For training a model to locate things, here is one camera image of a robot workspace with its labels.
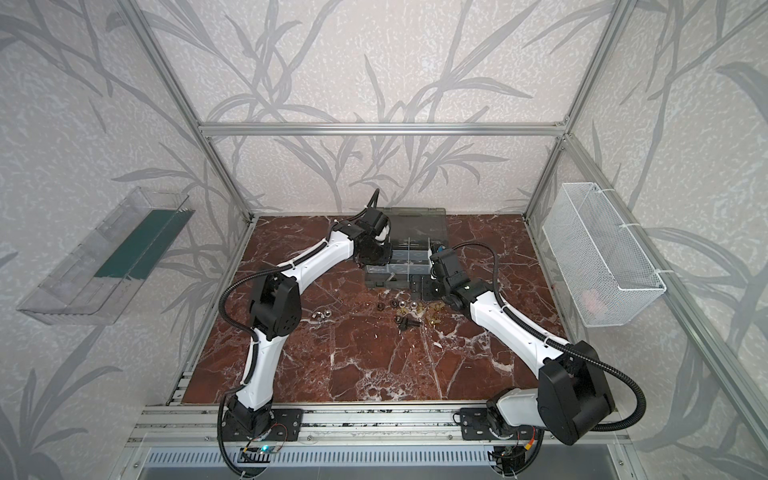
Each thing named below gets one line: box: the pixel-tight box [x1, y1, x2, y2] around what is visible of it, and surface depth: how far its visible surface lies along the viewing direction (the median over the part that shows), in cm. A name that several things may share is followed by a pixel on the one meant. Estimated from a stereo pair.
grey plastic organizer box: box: [364, 207, 448, 289], surface depth 105 cm
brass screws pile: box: [416, 301, 445, 325], surface depth 96 cm
